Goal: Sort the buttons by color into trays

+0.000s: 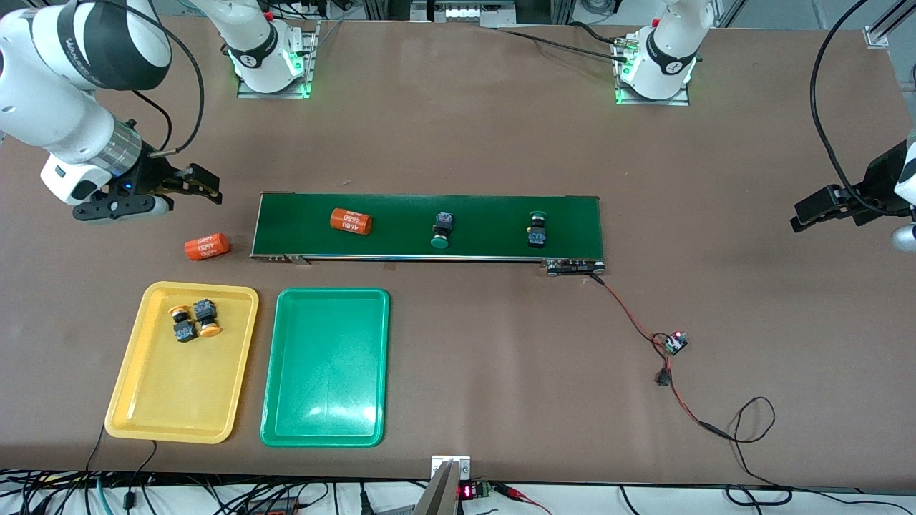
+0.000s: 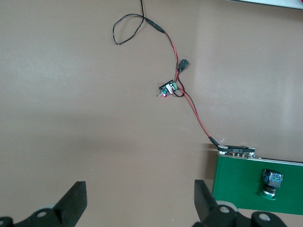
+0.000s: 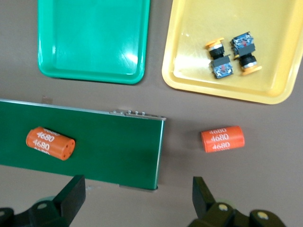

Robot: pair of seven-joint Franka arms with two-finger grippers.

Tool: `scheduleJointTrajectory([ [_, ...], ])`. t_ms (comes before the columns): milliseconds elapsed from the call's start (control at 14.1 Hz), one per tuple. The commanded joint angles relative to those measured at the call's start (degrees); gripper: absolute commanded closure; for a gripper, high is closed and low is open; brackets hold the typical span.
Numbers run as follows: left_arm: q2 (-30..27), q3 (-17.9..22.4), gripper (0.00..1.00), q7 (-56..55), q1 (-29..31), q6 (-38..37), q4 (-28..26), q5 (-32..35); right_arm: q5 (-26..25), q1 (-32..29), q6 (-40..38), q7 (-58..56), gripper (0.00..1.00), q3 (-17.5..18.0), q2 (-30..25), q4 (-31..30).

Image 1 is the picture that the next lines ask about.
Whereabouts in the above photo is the grey metal bar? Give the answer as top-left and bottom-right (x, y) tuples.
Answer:
(411, 460), (462, 515)

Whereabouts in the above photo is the orange 4680 cylinder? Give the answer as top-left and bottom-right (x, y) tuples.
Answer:
(330, 207), (373, 237)
(184, 233), (231, 262)

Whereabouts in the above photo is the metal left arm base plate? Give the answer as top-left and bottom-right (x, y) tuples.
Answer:
(613, 36), (692, 107)

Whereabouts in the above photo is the red clip lead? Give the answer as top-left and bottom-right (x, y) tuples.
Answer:
(494, 483), (552, 515)

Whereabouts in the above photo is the yellow plastic tray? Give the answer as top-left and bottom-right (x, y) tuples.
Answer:
(104, 281), (260, 445)

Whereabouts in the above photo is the yellow mushroom push button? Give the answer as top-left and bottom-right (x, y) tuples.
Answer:
(193, 298), (223, 338)
(168, 305), (199, 344)

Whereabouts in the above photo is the black cable with plug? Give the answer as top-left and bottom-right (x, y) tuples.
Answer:
(127, 440), (158, 510)

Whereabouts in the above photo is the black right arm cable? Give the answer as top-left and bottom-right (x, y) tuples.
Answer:
(107, 0), (207, 155)

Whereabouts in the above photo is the long black table cable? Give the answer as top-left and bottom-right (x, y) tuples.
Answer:
(496, 20), (634, 64)

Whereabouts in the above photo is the small aluminium bracket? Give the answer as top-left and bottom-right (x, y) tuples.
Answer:
(430, 455), (472, 481)

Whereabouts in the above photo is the white device on frame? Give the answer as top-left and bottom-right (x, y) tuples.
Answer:
(411, 0), (517, 24)

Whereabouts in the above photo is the thin black cable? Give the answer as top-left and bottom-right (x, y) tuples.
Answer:
(84, 422), (108, 474)

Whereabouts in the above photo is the black looped power cable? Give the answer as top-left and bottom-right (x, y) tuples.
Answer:
(705, 396), (916, 510)

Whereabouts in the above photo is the red and black wire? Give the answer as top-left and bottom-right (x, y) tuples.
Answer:
(590, 274), (731, 438)

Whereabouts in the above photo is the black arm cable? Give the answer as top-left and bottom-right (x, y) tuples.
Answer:
(107, 0), (207, 155)
(810, 0), (895, 214)

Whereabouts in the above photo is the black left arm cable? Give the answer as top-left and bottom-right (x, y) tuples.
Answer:
(810, 0), (895, 214)

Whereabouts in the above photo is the green conveyor belt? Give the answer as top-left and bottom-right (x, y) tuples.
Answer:
(250, 191), (608, 276)

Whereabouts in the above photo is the green plastic tray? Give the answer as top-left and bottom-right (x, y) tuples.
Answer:
(260, 288), (391, 448)

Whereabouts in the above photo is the aluminium corner profile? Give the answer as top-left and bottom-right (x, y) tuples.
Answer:
(864, 0), (916, 49)

